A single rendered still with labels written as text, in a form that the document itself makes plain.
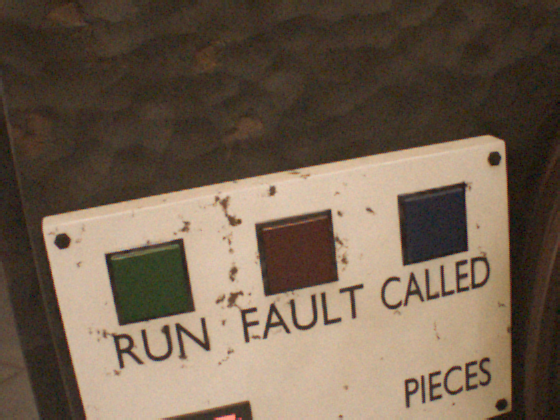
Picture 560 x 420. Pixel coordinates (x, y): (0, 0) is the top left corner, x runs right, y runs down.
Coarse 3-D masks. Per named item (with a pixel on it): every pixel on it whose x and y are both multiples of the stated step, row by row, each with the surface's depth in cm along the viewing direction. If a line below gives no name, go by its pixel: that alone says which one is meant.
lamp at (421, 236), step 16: (448, 192) 47; (416, 208) 47; (432, 208) 47; (448, 208) 47; (416, 224) 47; (432, 224) 47; (448, 224) 47; (464, 224) 48; (416, 240) 47; (432, 240) 47; (448, 240) 48; (464, 240) 48; (416, 256) 47
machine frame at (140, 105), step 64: (0, 0) 41; (64, 0) 41; (128, 0) 42; (192, 0) 43; (256, 0) 44; (320, 0) 45; (384, 0) 46; (448, 0) 47; (512, 0) 48; (0, 64) 42; (64, 64) 42; (128, 64) 43; (192, 64) 44; (256, 64) 45; (320, 64) 46; (384, 64) 47; (448, 64) 48; (512, 64) 49; (0, 128) 50; (64, 128) 43; (128, 128) 44; (192, 128) 45; (256, 128) 46; (320, 128) 47; (384, 128) 48; (448, 128) 49; (512, 128) 50; (0, 192) 51; (64, 192) 44; (128, 192) 45; (512, 192) 51; (0, 256) 52; (512, 256) 52; (64, 384) 47; (512, 384) 55
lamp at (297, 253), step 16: (288, 224) 45; (304, 224) 45; (320, 224) 45; (272, 240) 45; (288, 240) 45; (304, 240) 45; (320, 240) 46; (272, 256) 45; (288, 256) 45; (304, 256) 46; (320, 256) 46; (272, 272) 45; (288, 272) 46; (304, 272) 46; (320, 272) 46; (272, 288) 46
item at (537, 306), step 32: (544, 160) 51; (544, 192) 50; (544, 224) 49; (544, 256) 43; (512, 288) 53; (544, 288) 43; (512, 320) 53; (544, 320) 43; (544, 352) 44; (544, 384) 44; (544, 416) 45
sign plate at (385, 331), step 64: (192, 192) 45; (256, 192) 45; (320, 192) 46; (384, 192) 46; (64, 256) 43; (192, 256) 45; (256, 256) 46; (384, 256) 47; (448, 256) 49; (64, 320) 44; (192, 320) 45; (256, 320) 46; (320, 320) 47; (384, 320) 49; (448, 320) 50; (128, 384) 45; (192, 384) 46; (256, 384) 47; (320, 384) 49; (384, 384) 50; (448, 384) 51
